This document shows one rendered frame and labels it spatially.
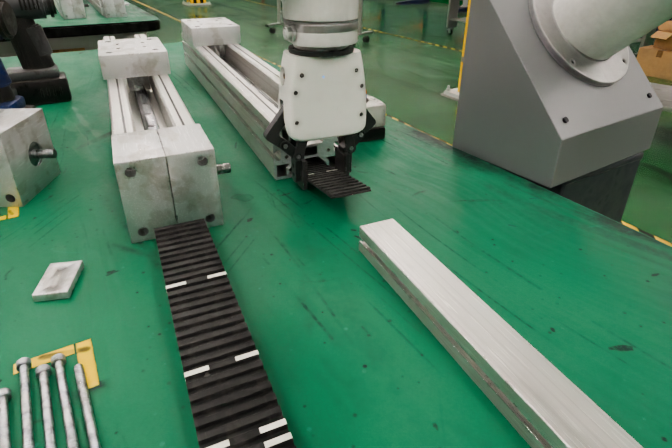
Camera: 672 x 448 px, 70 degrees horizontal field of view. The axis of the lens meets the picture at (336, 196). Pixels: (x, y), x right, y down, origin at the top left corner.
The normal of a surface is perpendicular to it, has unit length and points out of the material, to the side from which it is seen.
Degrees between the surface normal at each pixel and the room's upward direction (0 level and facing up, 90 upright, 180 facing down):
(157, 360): 0
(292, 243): 0
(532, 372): 0
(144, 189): 90
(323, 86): 96
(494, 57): 90
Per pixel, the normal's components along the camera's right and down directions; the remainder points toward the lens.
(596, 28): -0.57, 0.65
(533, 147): -0.83, 0.25
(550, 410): 0.00, -0.89
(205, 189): 0.41, 0.43
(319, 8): -0.01, 0.47
